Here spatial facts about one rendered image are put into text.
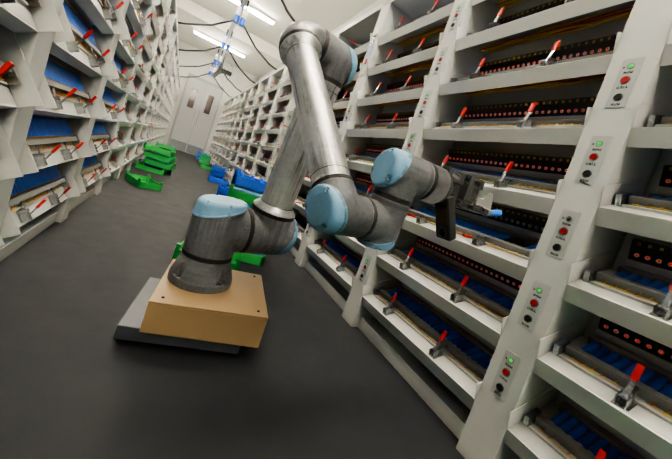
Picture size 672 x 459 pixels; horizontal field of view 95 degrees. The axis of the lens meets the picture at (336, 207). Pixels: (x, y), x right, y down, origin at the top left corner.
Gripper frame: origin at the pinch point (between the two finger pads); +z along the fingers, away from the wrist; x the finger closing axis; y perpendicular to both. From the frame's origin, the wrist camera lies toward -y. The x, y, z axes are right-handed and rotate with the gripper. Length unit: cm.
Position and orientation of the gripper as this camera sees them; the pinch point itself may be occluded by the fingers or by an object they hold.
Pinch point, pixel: (484, 213)
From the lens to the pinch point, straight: 92.9
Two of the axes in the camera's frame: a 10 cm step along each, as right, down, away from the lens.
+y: 3.2, -9.5, -0.8
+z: 8.4, 2.4, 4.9
